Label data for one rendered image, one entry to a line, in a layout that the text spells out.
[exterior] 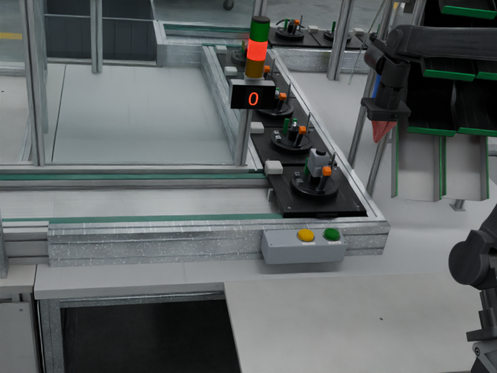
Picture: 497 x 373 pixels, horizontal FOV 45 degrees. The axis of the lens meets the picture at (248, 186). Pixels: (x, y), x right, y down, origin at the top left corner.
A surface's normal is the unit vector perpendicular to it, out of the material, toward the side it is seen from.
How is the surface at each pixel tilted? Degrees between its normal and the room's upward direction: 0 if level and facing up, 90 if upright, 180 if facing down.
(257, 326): 0
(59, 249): 90
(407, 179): 45
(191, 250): 90
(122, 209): 0
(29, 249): 90
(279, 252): 90
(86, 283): 0
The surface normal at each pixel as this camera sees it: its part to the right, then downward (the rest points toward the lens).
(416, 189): 0.10, -0.22
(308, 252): 0.20, 0.55
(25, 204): 0.12, -0.84
